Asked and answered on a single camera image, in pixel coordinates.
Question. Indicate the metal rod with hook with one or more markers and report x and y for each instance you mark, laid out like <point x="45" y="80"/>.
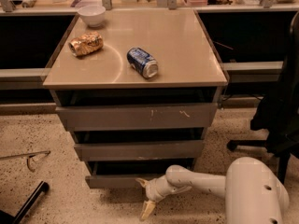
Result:
<point x="28" y="156"/>

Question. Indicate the grey middle drawer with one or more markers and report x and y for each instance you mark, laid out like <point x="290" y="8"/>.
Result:
<point x="139" y="145"/>

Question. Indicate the white bowl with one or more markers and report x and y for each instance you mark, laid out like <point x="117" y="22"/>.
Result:
<point x="92" y="15"/>

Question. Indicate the crushed gold can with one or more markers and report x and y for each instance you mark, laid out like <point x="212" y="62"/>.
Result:
<point x="86" y="44"/>

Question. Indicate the grey drawer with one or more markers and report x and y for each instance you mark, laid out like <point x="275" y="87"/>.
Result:
<point x="137" y="109"/>
<point x="123" y="174"/>
<point x="139" y="145"/>

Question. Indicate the black chair leg left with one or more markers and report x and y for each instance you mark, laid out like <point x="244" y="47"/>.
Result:
<point x="6" y="218"/>

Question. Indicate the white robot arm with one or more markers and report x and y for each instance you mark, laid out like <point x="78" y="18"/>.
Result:
<point x="252" y="193"/>

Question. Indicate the grey bottom drawer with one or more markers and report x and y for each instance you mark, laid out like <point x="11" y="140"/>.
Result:
<point x="123" y="174"/>

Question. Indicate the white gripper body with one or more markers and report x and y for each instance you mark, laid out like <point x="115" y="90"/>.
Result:
<point x="154" y="189"/>

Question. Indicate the grey drawer cabinet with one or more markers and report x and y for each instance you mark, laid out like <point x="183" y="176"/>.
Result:
<point x="175" y="38"/>

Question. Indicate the blue soda can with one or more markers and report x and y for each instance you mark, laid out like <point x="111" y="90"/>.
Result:
<point x="144" y="64"/>

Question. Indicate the grey top drawer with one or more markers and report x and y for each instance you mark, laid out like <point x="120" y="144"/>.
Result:
<point x="137" y="109"/>

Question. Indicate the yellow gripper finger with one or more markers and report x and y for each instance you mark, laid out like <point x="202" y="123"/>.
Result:
<point x="147" y="208"/>
<point x="143" y="182"/>

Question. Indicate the black office chair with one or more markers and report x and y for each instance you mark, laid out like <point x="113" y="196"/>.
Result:
<point x="278" y="110"/>

